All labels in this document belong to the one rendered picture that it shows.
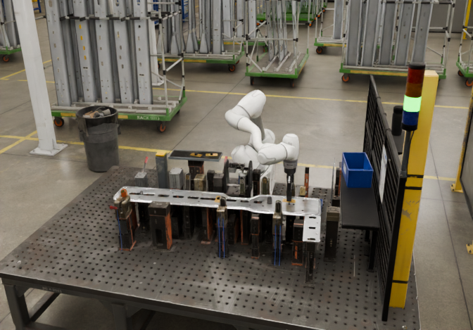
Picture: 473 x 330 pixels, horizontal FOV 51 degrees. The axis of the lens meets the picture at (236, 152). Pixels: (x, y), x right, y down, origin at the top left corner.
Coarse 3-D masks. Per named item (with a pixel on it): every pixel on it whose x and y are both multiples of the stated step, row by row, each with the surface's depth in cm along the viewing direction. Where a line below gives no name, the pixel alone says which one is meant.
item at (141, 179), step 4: (140, 172) 350; (144, 172) 350; (136, 176) 345; (140, 176) 345; (144, 176) 345; (136, 180) 345; (140, 180) 344; (144, 180) 346; (136, 184) 346; (140, 184) 346; (144, 184) 346; (148, 184) 354; (148, 204) 356; (148, 208) 357; (148, 212) 357; (148, 216) 358; (140, 220) 357
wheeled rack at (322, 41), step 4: (316, 8) 1152; (324, 8) 1233; (328, 8) 1231; (332, 8) 1228; (344, 8) 1220; (316, 12) 1155; (320, 12) 1204; (316, 16) 1157; (316, 20) 1161; (316, 24) 1164; (316, 28) 1168; (320, 28) 1244; (324, 28) 1249; (316, 32) 1172; (320, 32) 1240; (316, 36) 1175; (320, 36) 1230; (324, 36) 1260; (328, 36) 1259; (332, 36) 1221; (316, 40) 1179; (320, 40) 1205; (324, 40) 1204; (328, 40) 1201; (332, 40) 1198; (336, 40) 1195; (340, 40) 1193; (380, 40) 1186; (316, 44) 1180; (320, 44) 1177; (324, 44) 1174; (328, 44) 1171; (332, 44) 1168; (336, 44) 1165; (340, 44) 1163; (344, 44) 1160; (320, 48) 1188; (392, 48) 1132; (320, 52) 1193
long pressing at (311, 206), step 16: (128, 192) 336; (144, 192) 336; (160, 192) 335; (176, 192) 335; (192, 192) 334; (208, 192) 333; (240, 208) 314; (256, 208) 313; (272, 208) 313; (288, 208) 312; (304, 208) 312; (320, 208) 312
